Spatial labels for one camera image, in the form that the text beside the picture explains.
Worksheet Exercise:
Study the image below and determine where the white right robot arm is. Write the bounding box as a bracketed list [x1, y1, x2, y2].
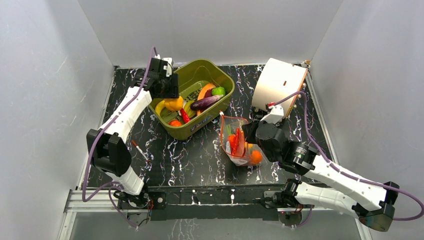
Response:
[241, 121, 399, 232]

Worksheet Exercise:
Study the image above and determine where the green toy lime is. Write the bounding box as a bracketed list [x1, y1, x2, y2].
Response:
[211, 87, 226, 96]

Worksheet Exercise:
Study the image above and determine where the olive green plastic bin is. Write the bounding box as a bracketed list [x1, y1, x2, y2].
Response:
[148, 59, 235, 140]

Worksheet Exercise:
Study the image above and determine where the red toy chili pepper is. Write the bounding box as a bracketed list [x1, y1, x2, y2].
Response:
[231, 127, 245, 157]

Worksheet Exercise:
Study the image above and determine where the orange toy papaya slice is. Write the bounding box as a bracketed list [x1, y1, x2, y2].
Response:
[197, 83, 216, 101]

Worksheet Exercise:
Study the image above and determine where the purple toy eggplant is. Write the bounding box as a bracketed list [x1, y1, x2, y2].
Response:
[191, 95, 223, 111]

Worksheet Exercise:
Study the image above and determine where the purple cable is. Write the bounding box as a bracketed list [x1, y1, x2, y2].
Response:
[267, 91, 424, 222]
[81, 46, 158, 229]

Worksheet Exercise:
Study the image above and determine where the yellow toy pepper small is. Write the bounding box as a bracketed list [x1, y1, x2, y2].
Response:
[164, 96, 184, 112]

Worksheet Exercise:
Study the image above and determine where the yellow toy bell pepper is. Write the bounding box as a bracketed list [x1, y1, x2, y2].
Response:
[244, 142, 254, 150]

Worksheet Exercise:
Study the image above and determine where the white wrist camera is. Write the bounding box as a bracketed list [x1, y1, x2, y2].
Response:
[153, 54, 174, 78]
[260, 102, 285, 124]

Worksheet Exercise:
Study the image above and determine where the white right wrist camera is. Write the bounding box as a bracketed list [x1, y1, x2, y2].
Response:
[260, 102, 285, 124]

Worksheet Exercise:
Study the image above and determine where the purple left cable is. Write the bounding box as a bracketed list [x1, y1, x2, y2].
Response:
[81, 46, 158, 229]

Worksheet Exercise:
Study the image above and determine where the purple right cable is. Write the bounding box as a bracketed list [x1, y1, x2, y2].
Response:
[267, 91, 424, 222]

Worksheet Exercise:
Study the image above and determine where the yellow green toy fruit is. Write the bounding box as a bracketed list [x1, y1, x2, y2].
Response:
[183, 100, 197, 119]

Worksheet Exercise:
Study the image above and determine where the orange toy fruit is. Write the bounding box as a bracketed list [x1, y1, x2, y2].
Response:
[248, 150, 263, 166]

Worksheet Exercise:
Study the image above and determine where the red toy tomato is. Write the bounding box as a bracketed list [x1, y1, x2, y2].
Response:
[168, 120, 183, 127]

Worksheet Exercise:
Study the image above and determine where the white cylindrical appliance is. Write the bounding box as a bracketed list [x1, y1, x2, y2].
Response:
[251, 58, 308, 111]

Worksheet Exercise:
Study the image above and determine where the clear zip bag orange zipper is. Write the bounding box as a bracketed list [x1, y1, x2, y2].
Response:
[219, 111, 264, 167]

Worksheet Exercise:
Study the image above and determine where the red white marker pen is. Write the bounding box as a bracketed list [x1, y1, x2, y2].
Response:
[130, 140, 150, 162]

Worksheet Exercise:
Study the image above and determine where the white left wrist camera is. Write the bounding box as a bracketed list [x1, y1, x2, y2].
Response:
[153, 54, 174, 78]

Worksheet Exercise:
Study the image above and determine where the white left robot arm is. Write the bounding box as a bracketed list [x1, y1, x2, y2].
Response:
[85, 55, 179, 208]

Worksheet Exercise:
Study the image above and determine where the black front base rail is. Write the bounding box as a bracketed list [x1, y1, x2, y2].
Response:
[147, 184, 299, 221]

